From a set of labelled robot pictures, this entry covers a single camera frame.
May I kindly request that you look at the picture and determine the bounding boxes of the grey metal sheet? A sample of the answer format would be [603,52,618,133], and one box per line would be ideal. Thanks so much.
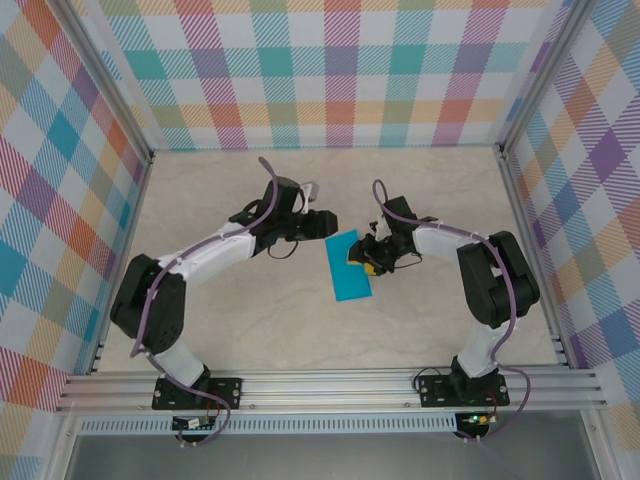
[64,432,601,480]

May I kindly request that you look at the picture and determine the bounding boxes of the small dark circuit board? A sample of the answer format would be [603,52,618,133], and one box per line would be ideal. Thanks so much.
[172,415,216,431]

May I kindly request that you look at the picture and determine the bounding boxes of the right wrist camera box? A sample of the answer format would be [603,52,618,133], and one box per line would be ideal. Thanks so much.
[369,217,396,244]

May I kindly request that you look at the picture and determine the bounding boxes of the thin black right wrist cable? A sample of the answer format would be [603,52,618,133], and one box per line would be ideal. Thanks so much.
[394,249,424,271]

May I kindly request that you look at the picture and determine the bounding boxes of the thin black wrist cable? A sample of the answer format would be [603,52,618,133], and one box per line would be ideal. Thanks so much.
[394,249,424,271]
[264,239,301,260]

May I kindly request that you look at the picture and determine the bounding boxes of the thin black left wrist cable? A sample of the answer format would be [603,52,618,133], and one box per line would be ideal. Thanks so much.
[264,239,301,260]

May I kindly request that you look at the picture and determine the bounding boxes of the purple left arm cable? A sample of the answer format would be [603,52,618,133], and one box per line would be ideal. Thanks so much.
[128,156,282,448]

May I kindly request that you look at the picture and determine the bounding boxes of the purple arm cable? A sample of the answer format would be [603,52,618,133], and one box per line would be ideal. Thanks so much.
[372,179,532,444]
[128,156,282,448]

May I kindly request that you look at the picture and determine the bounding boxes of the thin black wire loop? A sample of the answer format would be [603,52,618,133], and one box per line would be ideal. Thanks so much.
[412,363,454,396]

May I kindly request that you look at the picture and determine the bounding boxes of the long aluminium base rail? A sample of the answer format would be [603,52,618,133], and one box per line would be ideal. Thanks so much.
[55,368,609,414]

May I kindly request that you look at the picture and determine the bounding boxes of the aluminium side rail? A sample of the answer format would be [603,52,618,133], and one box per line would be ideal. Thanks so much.
[497,144,576,369]
[87,152,156,376]

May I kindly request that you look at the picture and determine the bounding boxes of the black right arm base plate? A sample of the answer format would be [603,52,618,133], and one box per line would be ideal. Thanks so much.
[417,373,511,409]

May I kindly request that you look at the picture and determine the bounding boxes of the perforated grey cable tray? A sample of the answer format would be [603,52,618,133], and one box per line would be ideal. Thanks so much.
[79,418,459,435]

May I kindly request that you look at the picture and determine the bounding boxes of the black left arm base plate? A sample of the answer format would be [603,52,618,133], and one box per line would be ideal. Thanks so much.
[151,377,244,411]

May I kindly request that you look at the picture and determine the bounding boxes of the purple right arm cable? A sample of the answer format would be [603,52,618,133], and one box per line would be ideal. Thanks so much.
[372,179,532,444]

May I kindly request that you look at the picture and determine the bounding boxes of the aluminium frame post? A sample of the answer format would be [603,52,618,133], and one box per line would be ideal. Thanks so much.
[497,0,594,159]
[55,0,155,164]

